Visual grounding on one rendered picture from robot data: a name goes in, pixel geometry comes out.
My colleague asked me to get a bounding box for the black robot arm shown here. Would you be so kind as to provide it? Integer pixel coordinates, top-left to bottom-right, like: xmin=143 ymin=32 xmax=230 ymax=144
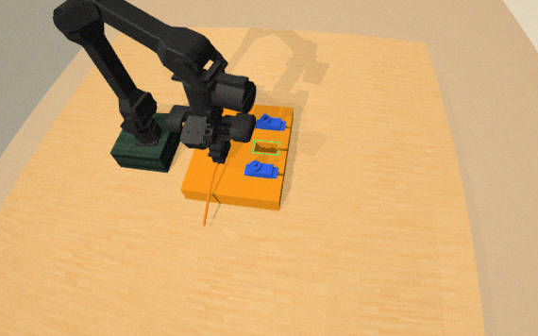
xmin=52 ymin=0 xmax=256 ymax=150

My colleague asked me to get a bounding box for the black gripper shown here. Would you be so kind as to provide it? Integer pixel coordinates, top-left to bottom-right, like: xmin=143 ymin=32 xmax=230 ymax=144
xmin=165 ymin=104 xmax=257 ymax=149

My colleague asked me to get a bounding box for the orange flat panel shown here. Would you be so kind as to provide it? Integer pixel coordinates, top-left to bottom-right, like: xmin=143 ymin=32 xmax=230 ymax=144
xmin=181 ymin=105 xmax=294 ymax=211

